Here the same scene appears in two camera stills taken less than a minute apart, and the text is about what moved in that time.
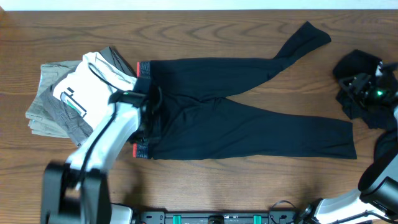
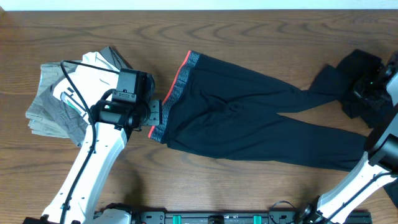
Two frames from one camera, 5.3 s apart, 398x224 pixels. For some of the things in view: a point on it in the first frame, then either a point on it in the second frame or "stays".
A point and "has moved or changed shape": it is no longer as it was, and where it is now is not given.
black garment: (356, 63) stays
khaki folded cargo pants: (49, 116) stays
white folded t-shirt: (87, 89) stays
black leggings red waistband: (188, 116) has moved or changed shape
